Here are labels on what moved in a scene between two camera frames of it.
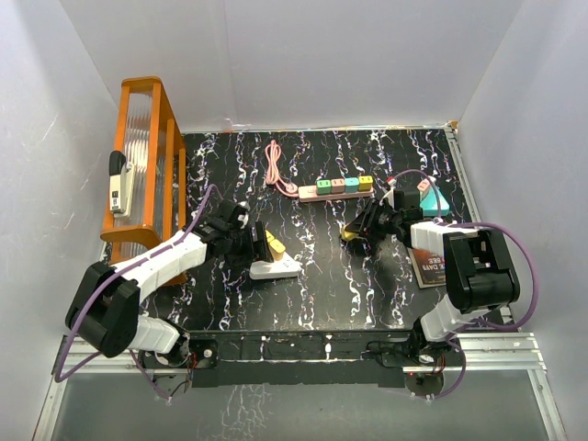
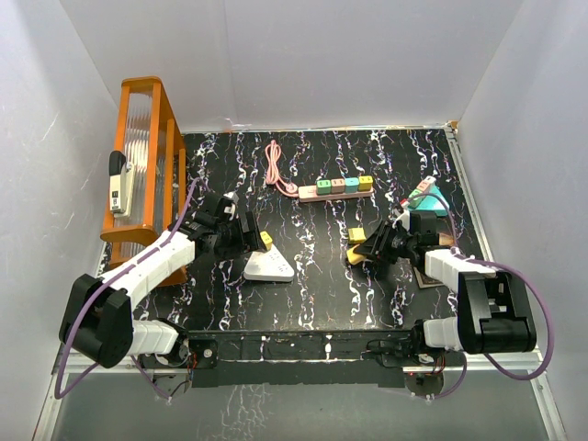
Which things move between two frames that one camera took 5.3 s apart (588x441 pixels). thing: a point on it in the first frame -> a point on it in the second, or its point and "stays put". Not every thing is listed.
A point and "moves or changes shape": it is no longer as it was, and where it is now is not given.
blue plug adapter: x=352 y=185 stays put
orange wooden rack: x=149 y=136 stays put
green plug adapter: x=323 y=186 stays put
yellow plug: x=366 y=183 stays put
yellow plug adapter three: x=277 y=249 moves or changes shape
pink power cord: x=273 y=152 stays put
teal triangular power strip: x=429 y=203 stays put
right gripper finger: x=365 y=220 -> x=372 y=245
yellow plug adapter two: x=269 y=236 -> x=355 y=258
